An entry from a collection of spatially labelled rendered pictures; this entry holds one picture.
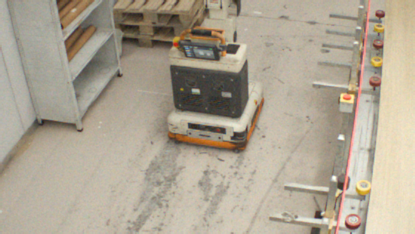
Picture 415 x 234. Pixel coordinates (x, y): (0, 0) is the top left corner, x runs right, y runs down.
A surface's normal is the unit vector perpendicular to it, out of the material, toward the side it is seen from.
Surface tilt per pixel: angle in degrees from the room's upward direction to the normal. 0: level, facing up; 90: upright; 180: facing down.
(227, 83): 90
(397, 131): 0
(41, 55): 90
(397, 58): 0
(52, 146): 0
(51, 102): 90
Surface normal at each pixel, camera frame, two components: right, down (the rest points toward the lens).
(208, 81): -0.30, 0.58
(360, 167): -0.06, -0.80
